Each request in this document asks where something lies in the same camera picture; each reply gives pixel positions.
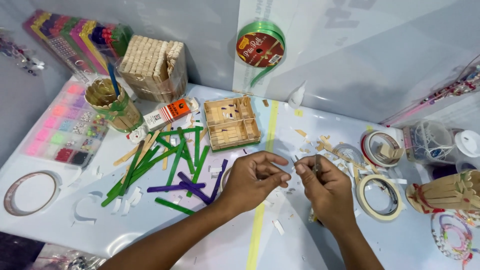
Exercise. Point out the person's right hand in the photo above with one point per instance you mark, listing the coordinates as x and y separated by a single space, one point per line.
330 195

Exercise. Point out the person's left hand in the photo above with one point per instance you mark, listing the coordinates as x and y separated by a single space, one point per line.
243 183

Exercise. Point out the thin white tape roll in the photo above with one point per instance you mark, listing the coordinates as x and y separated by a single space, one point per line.
223 178

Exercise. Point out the purple craft stick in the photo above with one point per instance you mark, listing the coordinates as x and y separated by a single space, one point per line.
168 187
219 176
195 189

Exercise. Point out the beige masking tape roll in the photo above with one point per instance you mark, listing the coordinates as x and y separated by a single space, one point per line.
362 198

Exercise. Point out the yellow tape strip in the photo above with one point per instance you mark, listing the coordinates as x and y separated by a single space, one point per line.
258 221

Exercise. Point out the scattered wooden stick offcuts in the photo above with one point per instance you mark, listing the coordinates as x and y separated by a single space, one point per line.
326 144

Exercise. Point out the red-edged double-sided tape roll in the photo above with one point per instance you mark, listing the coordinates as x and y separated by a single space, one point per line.
369 150

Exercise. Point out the wooden stick tray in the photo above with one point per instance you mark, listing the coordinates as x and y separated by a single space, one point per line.
231 123

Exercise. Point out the plain wooden craft stick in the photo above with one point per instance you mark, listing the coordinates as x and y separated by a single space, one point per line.
129 153
166 150

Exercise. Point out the pile of green craft sticks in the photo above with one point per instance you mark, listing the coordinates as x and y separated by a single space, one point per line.
150 165

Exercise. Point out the white glue bottle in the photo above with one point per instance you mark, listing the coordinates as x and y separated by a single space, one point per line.
296 96

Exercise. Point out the orange and white small box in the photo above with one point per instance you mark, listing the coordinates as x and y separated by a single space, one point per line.
168 112

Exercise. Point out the stick vase with red ribbon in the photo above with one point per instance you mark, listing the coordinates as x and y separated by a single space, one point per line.
446 193

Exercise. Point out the small white and red object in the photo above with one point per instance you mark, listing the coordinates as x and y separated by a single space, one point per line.
137 135

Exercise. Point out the scattered white paper scraps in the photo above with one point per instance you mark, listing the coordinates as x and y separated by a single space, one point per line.
127 200

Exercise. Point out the purple round container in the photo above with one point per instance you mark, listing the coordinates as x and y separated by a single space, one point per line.
446 170

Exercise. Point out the green ribbon roll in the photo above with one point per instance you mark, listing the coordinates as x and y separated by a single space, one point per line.
260 47

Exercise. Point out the bundle of plain wooden sticks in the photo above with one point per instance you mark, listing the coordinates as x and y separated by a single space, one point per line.
153 67

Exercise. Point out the white round lid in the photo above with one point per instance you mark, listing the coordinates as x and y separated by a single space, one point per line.
468 143

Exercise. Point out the stick cup with green ribbon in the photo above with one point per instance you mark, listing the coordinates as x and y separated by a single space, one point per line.
112 108

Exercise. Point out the curved white tape backing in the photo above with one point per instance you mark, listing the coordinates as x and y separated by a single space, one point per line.
80 215

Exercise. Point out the blue pen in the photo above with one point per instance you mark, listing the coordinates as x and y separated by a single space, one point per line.
113 78

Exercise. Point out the clear bead organiser box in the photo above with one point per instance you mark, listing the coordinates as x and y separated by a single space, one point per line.
63 127

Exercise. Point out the clear plastic bag of supplies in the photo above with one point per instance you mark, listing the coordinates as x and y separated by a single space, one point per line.
56 257

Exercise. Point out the packs of coloured craft sticks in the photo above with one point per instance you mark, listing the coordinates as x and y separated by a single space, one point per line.
75 41

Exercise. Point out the large clear tape roll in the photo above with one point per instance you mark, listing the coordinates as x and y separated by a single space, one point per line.
11 204

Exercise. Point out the bag of mixed beads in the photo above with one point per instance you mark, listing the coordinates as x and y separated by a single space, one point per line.
20 54

